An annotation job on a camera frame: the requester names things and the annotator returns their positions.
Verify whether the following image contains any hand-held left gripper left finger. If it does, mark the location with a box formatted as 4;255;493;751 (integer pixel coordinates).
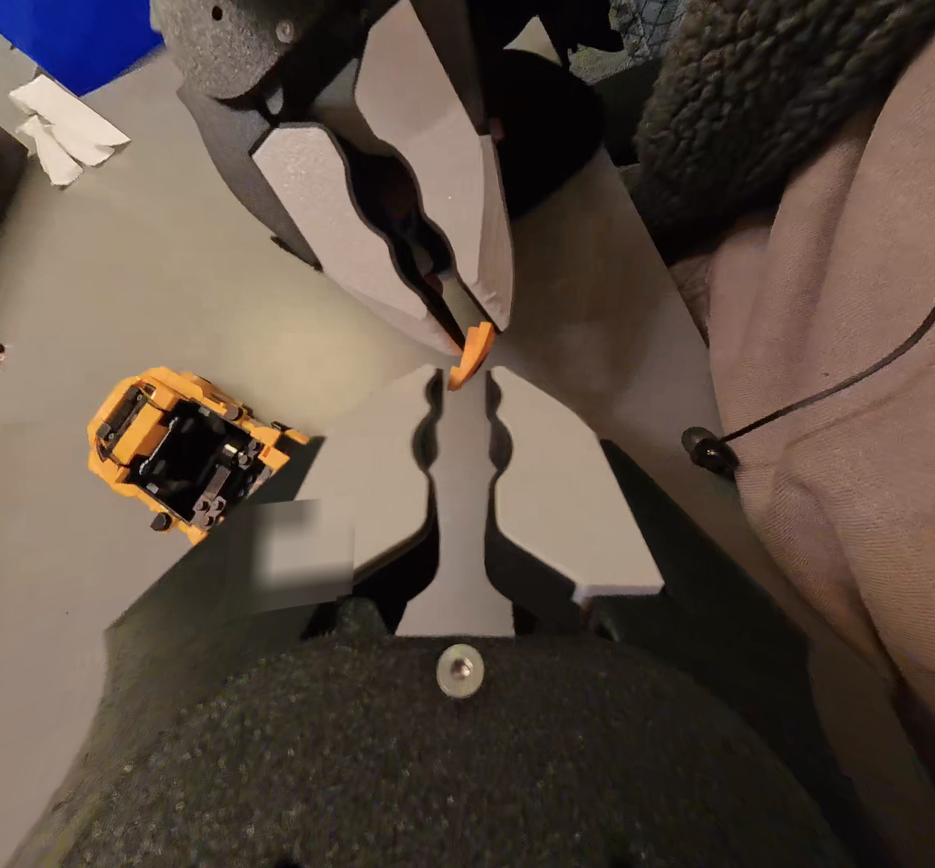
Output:
296;364;444;635

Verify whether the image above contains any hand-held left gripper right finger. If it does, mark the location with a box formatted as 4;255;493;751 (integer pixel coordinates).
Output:
484;366;666;637

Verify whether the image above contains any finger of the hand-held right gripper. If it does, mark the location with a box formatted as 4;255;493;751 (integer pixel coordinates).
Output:
250;123;466;359
354;0;516;334

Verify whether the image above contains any orange printed lego slope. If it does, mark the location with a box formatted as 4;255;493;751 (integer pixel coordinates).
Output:
447;322;498;393

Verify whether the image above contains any orange lego car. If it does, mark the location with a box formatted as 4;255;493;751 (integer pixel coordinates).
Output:
86;367;311;546

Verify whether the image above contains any black earphone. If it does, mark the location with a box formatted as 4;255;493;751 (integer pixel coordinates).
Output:
681;309;935;478

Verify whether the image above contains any blue plastic bin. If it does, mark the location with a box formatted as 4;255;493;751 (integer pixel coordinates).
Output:
0;0;165;98

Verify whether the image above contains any white paper sheet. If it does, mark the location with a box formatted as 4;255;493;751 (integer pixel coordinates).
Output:
9;74;132;188

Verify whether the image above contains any person's black fleece jacket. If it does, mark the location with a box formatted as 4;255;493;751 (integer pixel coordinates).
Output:
634;0;935;244

